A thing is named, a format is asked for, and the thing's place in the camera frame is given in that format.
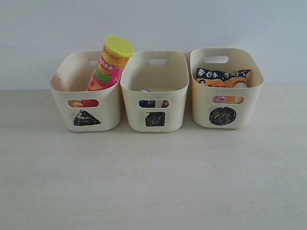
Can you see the left cream plastic bin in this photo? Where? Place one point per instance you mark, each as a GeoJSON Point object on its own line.
{"type": "Point", "coordinates": [68, 84]}

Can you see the white blue milk carton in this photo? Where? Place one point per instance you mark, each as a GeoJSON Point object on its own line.
{"type": "Point", "coordinates": [147, 103]}

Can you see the orange instant noodle packet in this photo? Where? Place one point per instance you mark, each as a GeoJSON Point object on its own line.
{"type": "Point", "coordinates": [220, 79]}

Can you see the purple juice carton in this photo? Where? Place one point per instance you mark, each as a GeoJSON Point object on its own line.
{"type": "Point", "coordinates": [165, 104]}

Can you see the middle cream plastic bin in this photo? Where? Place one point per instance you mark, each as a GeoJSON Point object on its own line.
{"type": "Point", "coordinates": [159, 76]}

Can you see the pink chips can yellow lid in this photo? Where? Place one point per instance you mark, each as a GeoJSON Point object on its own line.
{"type": "Point", "coordinates": [114, 56]}

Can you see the cream plastic bin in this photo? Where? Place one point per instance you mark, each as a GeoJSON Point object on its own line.
{"type": "Point", "coordinates": [222, 115]}
{"type": "Point", "coordinates": [68, 84]}
{"type": "Point", "coordinates": [159, 76]}

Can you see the right cream plastic bin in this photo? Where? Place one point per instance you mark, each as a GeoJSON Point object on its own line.
{"type": "Point", "coordinates": [222, 115]}

